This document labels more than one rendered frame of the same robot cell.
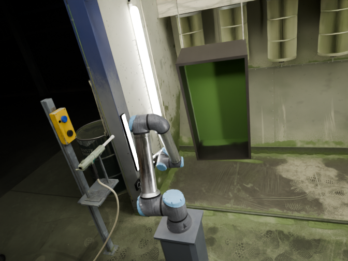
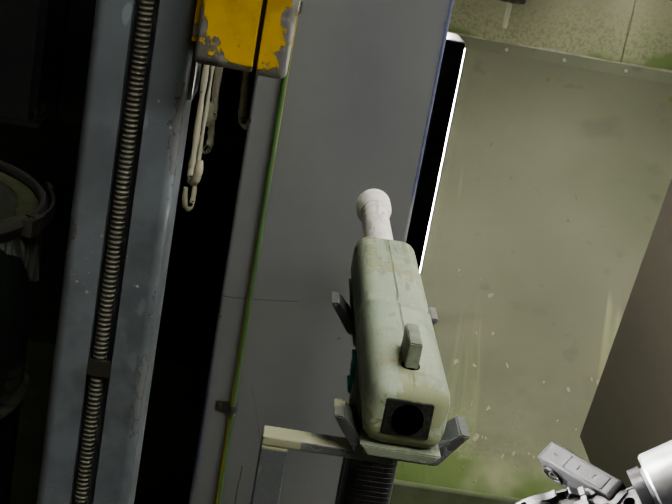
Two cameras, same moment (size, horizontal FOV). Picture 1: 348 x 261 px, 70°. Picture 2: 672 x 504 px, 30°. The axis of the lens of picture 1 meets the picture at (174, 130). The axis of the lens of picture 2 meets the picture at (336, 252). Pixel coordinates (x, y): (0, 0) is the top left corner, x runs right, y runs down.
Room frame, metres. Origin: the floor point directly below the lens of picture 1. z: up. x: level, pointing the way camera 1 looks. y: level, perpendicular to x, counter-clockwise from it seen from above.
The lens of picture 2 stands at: (1.06, 1.09, 1.40)
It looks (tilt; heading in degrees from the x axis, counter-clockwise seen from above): 16 degrees down; 333
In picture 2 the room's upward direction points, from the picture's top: 10 degrees clockwise
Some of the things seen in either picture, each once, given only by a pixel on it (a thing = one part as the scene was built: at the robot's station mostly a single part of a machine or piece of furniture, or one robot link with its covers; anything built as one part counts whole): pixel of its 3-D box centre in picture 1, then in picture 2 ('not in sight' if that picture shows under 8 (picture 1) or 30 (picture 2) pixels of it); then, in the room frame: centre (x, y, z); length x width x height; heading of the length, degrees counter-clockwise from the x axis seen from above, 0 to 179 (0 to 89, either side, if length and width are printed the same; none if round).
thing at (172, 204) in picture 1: (173, 204); not in sight; (1.36, 0.11, 0.83); 0.17 x 0.15 x 0.18; 76
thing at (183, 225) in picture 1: (178, 218); not in sight; (1.36, 0.10, 0.69); 0.19 x 0.19 x 0.10
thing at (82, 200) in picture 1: (99, 191); not in sight; (1.75, 0.74, 0.78); 0.31 x 0.23 x 0.01; 157
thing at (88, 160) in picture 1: (101, 158); (367, 381); (1.84, 0.65, 1.05); 0.49 x 0.05 x 0.23; 157
